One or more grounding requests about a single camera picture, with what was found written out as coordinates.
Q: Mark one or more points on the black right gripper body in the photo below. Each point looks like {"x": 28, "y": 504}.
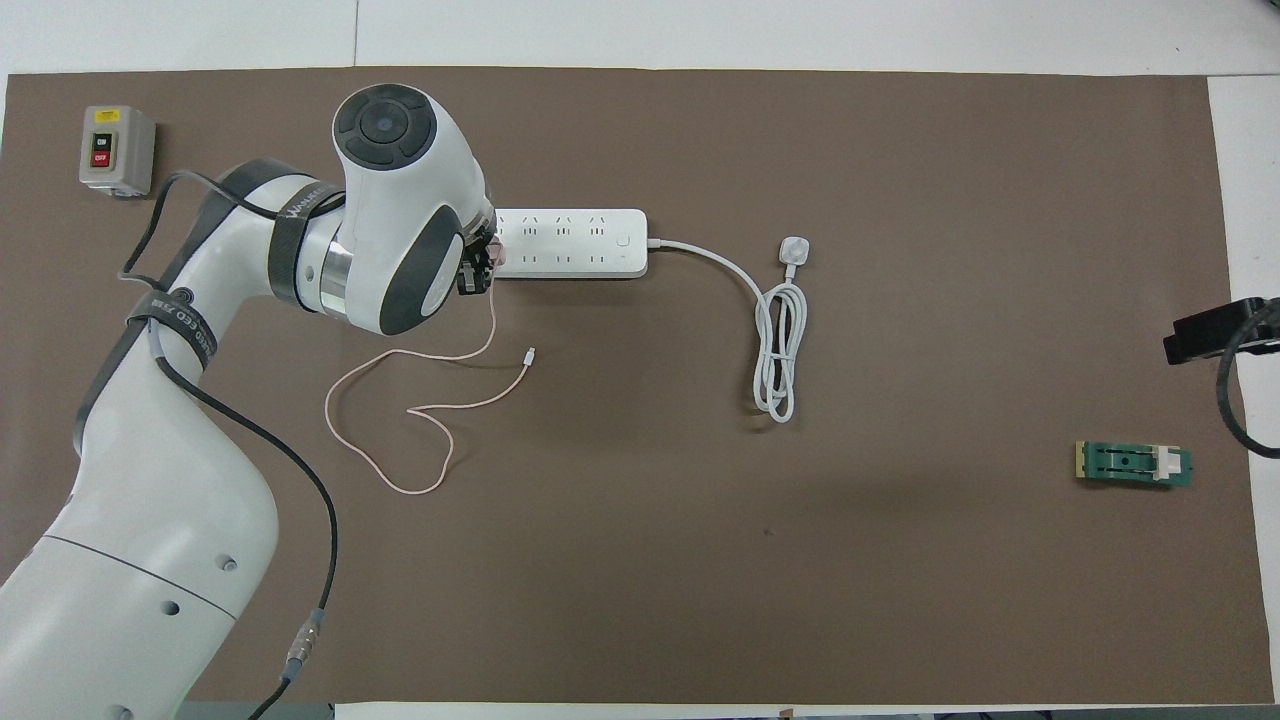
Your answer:
{"x": 1262, "y": 340}

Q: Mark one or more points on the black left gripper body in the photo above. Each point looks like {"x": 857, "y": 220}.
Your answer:
{"x": 484, "y": 238}

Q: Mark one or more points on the pink charger adapter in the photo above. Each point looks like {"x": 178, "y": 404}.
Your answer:
{"x": 496, "y": 250}

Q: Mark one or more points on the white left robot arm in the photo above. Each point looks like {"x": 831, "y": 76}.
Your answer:
{"x": 150, "y": 500}

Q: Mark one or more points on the white power strip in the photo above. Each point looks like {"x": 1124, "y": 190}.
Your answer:
{"x": 580, "y": 245}

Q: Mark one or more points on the brown table mat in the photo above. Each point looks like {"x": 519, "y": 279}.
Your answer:
{"x": 700, "y": 580}

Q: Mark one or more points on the green knife switch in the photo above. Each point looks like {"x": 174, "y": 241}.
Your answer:
{"x": 1130, "y": 463}

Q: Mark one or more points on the grey on-off switch box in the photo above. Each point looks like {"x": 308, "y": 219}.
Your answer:
{"x": 115, "y": 150}

